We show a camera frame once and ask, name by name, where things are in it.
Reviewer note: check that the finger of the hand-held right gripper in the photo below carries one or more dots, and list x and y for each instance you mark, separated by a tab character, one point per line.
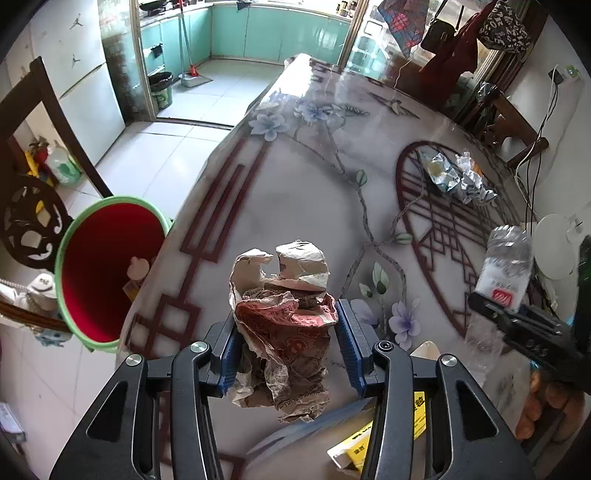
517	323

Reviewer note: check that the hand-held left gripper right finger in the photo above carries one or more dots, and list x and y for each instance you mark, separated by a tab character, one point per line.
351	350

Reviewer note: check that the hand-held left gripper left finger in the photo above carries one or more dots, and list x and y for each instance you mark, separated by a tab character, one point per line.
228	350

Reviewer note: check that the red print paper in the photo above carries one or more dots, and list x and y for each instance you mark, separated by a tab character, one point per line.
286	350

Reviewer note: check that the clear plastic bottle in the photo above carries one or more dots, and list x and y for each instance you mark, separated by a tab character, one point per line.
505	263

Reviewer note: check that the red bin with green rim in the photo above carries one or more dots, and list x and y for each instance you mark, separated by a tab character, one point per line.
106	267

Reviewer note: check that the person's right hand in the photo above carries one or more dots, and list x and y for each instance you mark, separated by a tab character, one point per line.
549	402

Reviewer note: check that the white round device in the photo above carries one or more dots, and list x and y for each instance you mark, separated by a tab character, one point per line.
554	244

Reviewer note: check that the yellow white medicine box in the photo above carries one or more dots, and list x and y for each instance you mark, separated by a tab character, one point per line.
355	448

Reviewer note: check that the crumpled silver foil wrappers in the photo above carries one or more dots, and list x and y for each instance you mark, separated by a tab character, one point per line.
473	183

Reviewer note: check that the crumpled blue white packet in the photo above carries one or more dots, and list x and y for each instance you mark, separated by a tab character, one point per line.
443	175

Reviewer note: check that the small white jar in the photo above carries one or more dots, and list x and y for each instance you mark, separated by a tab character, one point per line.
44	287

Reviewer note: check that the plain wooden chair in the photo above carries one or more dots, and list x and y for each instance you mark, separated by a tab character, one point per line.
512	121

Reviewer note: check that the white beaded cloth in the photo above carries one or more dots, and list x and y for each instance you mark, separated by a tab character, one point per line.
11	287

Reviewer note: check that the white floor box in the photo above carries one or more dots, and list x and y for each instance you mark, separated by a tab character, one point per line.
9	421

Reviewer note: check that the grey plastic bag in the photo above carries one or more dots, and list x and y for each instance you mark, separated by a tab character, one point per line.
485	91

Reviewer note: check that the green detergent bottle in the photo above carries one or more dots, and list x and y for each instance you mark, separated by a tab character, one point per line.
62	167

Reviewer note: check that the black charger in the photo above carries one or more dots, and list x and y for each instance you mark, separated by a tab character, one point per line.
556	76

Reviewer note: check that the black kitchen waste bin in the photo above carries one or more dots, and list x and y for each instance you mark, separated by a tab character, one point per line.
161	91

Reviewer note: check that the yellow red toy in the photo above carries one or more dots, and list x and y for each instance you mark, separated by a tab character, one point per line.
37	159

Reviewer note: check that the grey dustpan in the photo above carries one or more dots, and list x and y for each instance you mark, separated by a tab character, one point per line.
196	81

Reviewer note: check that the red hanging garment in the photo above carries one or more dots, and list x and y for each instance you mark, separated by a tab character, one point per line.
450	58

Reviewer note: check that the dark carved wooden chair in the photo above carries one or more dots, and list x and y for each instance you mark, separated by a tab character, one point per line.
60	124

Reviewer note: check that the black white patterned bag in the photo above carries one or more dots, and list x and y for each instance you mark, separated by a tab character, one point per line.
503	25

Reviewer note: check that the black hanging bag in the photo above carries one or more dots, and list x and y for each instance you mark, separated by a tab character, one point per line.
438	35

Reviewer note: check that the white refrigerator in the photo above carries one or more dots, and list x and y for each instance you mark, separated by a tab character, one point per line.
78	69

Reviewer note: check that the teal lower kitchen cabinets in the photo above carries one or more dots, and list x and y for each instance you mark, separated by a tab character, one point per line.
277	32

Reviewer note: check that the checkered hanging cloth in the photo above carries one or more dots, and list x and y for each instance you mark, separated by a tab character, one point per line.
404	21

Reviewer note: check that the black wok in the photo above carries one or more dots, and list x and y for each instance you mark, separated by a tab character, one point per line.
152	4

